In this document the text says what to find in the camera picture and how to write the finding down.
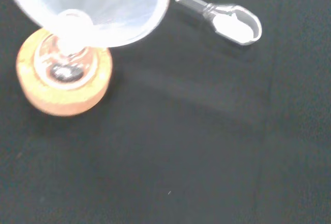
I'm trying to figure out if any clear plastic funnel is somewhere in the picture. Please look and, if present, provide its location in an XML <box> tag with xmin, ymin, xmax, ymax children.
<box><xmin>2</xmin><ymin>0</ymin><xmax>172</xmax><ymax>54</ymax></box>

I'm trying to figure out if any small round-bottom glass flask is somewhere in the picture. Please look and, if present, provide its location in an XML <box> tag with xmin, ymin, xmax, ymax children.
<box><xmin>33</xmin><ymin>9</ymin><xmax>99</xmax><ymax>91</ymax></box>

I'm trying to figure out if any black bench cloth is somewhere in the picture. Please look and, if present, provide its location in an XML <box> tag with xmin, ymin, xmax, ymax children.
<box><xmin>0</xmin><ymin>0</ymin><xmax>331</xmax><ymax>224</ymax></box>

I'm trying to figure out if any cork ring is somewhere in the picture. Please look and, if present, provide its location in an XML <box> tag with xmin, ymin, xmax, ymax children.
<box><xmin>16</xmin><ymin>26</ymin><xmax>113</xmax><ymax>117</ymax></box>

